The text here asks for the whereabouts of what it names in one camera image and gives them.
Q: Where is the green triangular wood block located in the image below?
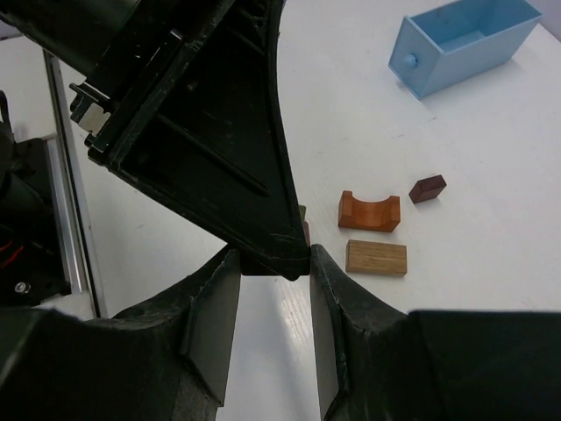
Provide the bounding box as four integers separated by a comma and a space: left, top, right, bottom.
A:
299, 205, 307, 221

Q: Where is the dark brown small block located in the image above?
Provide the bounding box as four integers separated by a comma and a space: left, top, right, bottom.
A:
408, 175, 447, 204

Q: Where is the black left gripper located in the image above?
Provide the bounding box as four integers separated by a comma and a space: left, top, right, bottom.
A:
0, 0, 311, 282

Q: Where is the reddish brown cube block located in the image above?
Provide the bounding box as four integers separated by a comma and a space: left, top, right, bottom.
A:
240, 221, 311, 281

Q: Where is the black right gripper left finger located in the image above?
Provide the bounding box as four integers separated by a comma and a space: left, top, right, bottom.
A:
1, 247, 241, 420

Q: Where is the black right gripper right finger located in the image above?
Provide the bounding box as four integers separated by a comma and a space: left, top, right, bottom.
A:
310, 245, 560, 420

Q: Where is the blue wooden drawer box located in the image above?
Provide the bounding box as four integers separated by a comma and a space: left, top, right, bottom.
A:
388, 0, 542, 99

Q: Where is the light oak rectangular block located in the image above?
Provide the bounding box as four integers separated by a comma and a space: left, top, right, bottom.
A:
345, 239, 408, 276

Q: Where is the orange arch wood block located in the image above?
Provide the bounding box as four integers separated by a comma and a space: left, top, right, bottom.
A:
337, 190, 401, 232

